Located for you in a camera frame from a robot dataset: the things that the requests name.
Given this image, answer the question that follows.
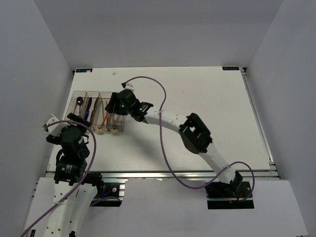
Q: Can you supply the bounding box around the silver fork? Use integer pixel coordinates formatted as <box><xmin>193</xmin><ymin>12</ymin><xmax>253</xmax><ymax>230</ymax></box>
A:
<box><xmin>113</xmin><ymin>115</ymin><xmax>123</xmax><ymax>129</ymax></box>

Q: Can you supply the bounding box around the blue knife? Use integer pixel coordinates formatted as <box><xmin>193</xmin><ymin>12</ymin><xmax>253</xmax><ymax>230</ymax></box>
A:
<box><xmin>84</xmin><ymin>97</ymin><xmax>92</xmax><ymax>120</ymax></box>

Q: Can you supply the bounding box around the black spoon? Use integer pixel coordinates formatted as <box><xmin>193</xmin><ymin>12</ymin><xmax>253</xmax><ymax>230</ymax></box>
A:
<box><xmin>74</xmin><ymin>96</ymin><xmax>83</xmax><ymax>114</ymax></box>

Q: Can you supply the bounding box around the black knife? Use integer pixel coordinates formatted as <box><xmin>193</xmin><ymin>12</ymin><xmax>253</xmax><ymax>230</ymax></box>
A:
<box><xmin>90</xmin><ymin>97</ymin><xmax>102</xmax><ymax>124</ymax></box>

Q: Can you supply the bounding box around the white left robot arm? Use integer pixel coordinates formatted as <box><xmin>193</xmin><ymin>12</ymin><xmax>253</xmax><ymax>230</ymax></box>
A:
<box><xmin>43</xmin><ymin>113</ymin><xmax>104</xmax><ymax>237</ymax></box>

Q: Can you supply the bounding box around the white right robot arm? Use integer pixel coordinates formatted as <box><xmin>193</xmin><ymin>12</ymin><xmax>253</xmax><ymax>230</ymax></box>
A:
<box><xmin>105</xmin><ymin>89</ymin><xmax>242</xmax><ymax>197</ymax></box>

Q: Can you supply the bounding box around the clear container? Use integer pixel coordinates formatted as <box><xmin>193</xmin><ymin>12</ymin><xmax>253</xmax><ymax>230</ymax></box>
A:
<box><xmin>66</xmin><ymin>90</ymin><xmax>87</xmax><ymax>116</ymax></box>
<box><xmin>90</xmin><ymin>91</ymin><xmax>112</xmax><ymax>132</ymax></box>
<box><xmin>106</xmin><ymin>91</ymin><xmax>129</xmax><ymax>133</ymax></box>
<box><xmin>82</xmin><ymin>91</ymin><xmax>101</xmax><ymax>128</ymax></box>

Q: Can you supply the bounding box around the blue label left corner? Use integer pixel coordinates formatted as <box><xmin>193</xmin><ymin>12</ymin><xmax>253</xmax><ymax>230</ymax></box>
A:
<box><xmin>76</xmin><ymin>68</ymin><xmax>93</xmax><ymax>73</ymax></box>

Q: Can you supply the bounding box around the blue label corner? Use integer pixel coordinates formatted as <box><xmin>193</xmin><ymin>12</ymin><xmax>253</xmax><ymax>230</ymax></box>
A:
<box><xmin>76</xmin><ymin>68</ymin><xmax>93</xmax><ymax>73</ymax></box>
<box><xmin>222</xmin><ymin>66</ymin><xmax>239</xmax><ymax>71</ymax></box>

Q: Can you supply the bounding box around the blue label right corner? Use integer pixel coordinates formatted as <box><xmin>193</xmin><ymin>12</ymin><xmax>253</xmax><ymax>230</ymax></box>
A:
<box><xmin>222</xmin><ymin>66</ymin><xmax>239</xmax><ymax>71</ymax></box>

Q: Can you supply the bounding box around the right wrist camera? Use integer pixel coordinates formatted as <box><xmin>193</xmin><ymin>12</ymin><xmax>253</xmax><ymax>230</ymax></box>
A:
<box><xmin>121</xmin><ymin>82</ymin><xmax>134</xmax><ymax>91</ymax></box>

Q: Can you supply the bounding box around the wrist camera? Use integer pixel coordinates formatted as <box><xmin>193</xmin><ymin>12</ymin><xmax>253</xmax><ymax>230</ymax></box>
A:
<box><xmin>42</xmin><ymin>114</ymin><xmax>69</xmax><ymax>137</ymax></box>
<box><xmin>121</xmin><ymin>82</ymin><xmax>134</xmax><ymax>91</ymax></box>

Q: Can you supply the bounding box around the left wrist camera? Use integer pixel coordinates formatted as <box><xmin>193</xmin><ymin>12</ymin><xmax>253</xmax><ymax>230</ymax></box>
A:
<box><xmin>42</xmin><ymin>114</ymin><xmax>69</xmax><ymax>137</ymax></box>

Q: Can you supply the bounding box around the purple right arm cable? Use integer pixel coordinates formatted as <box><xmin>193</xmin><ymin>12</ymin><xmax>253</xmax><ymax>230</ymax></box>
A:
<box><xmin>120</xmin><ymin>76</ymin><xmax>255</xmax><ymax>203</ymax></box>

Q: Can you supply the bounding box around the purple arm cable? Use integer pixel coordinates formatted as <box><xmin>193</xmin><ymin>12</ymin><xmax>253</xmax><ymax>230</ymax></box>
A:
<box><xmin>19</xmin><ymin>119</ymin><xmax>97</xmax><ymax>237</ymax></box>
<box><xmin>120</xmin><ymin>76</ymin><xmax>255</xmax><ymax>203</ymax></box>

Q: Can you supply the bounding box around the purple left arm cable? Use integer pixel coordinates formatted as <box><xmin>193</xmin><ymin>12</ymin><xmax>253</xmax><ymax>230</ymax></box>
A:
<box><xmin>19</xmin><ymin>119</ymin><xmax>97</xmax><ymax>237</ymax></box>

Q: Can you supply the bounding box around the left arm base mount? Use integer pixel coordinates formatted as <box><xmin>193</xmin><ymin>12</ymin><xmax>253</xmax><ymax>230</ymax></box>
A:
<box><xmin>78</xmin><ymin>172</ymin><xmax>122</xmax><ymax>207</ymax></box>

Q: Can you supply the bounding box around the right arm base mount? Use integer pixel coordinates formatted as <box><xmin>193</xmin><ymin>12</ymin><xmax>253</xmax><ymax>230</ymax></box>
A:
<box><xmin>205</xmin><ymin>181</ymin><xmax>254</xmax><ymax>210</ymax></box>

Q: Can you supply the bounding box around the aluminium table frame rail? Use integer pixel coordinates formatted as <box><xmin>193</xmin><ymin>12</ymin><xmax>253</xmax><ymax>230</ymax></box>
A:
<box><xmin>44</xmin><ymin>67</ymin><xmax>281</xmax><ymax>182</ymax></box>

